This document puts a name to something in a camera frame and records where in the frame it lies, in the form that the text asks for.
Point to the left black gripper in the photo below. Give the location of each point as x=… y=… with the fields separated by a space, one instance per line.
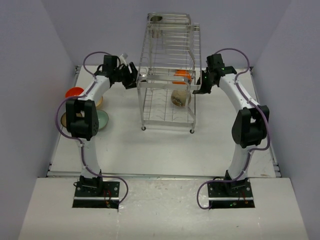
x=131 y=82

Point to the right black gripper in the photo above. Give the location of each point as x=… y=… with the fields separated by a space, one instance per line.
x=203 y=90

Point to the cream beige bowl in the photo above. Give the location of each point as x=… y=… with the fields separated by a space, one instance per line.
x=99 y=103

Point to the green bowl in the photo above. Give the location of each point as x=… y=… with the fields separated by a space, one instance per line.
x=103 y=119

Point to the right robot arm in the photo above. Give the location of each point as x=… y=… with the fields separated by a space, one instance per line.
x=250 y=127

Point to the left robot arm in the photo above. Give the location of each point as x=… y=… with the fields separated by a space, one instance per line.
x=82 y=120

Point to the metal two-tier dish rack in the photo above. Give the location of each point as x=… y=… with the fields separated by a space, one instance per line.
x=170 y=62

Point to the orange bowl on table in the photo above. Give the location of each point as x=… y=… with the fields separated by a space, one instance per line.
x=74 y=91

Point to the metal utensil cup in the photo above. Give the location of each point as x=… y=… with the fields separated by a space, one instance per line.
x=155 y=30

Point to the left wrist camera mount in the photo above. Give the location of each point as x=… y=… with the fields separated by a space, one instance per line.
x=123 y=60

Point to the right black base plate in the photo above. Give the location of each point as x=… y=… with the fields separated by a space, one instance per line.
x=235 y=195

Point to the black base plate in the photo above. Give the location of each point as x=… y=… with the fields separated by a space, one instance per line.
x=235 y=195
x=106 y=197

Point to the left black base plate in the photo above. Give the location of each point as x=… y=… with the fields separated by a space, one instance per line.
x=106 y=197

